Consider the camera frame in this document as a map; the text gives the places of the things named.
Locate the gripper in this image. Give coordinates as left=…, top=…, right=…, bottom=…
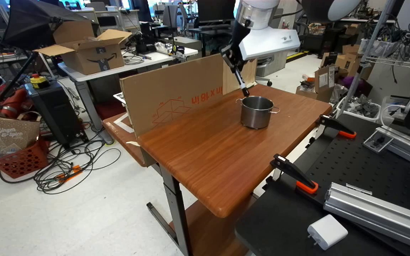
left=220, top=21, right=251, bottom=73

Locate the white marker with black cap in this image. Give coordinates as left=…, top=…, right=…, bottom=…
left=234, top=68, right=250, bottom=97

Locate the silver pot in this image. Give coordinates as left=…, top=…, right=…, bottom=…
left=236, top=96, right=280, bottom=129

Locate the black monitor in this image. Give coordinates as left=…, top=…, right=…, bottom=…
left=197, top=0, right=236, bottom=24

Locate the printed brown cardboard board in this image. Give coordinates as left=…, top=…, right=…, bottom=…
left=120, top=53, right=225, bottom=138

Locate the white desk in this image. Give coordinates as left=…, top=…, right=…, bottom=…
left=58, top=46, right=199, bottom=145

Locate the stack of cardboard boxes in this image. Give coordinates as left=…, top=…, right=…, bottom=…
left=295, top=44, right=373, bottom=104

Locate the black clamp with orange tips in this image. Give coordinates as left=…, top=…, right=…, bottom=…
left=269, top=154, right=319, bottom=194
left=316, top=114, right=357, bottom=139

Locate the white bin with grey parts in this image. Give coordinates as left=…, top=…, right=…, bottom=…
left=334, top=94, right=382, bottom=123

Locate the studio lamp on silver stand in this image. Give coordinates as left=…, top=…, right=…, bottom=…
left=301, top=0, right=398, bottom=118

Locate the low wooden table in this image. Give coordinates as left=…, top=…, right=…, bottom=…
left=102, top=113, right=148, bottom=168

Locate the open brown cardboard box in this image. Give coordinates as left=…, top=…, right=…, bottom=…
left=34, top=20, right=133, bottom=75

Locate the black computer tower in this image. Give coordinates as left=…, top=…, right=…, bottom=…
left=25, top=80, right=85, bottom=147

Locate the white power adapter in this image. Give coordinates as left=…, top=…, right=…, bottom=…
left=307, top=214, right=349, bottom=251

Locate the yellow emergency stop button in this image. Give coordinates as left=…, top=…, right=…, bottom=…
left=30, top=73, right=50, bottom=89

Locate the black softbox on stand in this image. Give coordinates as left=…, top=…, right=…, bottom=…
left=0, top=0, right=89, bottom=107

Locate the red robot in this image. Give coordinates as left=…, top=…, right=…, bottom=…
left=0, top=78, right=36, bottom=120

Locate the red plastic basket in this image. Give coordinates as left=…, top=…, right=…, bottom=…
left=0, top=137, right=49, bottom=179

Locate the brown paper gift bag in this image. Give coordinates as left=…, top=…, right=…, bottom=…
left=0, top=114, right=41, bottom=161

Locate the white cable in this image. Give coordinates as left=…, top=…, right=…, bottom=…
left=379, top=102, right=410, bottom=129

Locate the wire shelf with cables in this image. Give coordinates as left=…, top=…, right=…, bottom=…
left=359, top=16, right=410, bottom=70

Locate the tangle of black cables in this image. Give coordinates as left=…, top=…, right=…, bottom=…
left=0, top=133, right=122, bottom=195

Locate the long aluminium rail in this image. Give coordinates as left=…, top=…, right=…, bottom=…
left=324, top=182, right=410, bottom=254

